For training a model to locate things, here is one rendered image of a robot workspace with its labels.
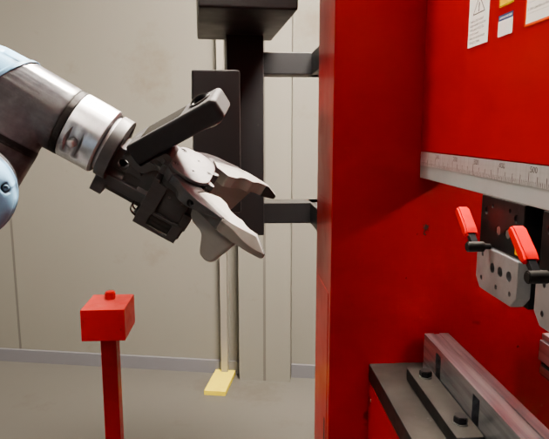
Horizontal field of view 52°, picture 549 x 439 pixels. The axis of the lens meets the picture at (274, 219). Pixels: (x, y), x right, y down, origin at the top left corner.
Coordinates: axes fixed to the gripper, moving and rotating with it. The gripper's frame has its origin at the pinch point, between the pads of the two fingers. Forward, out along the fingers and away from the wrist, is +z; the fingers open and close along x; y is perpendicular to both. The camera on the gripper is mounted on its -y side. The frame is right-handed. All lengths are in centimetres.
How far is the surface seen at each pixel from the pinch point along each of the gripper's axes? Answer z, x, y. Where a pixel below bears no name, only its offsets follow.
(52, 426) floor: -7, -135, 223
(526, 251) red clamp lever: 34.2, -12.4, -9.1
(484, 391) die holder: 56, -24, 21
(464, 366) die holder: 57, -35, 24
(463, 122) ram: 29, -49, -14
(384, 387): 51, -41, 42
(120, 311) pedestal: -7, -106, 114
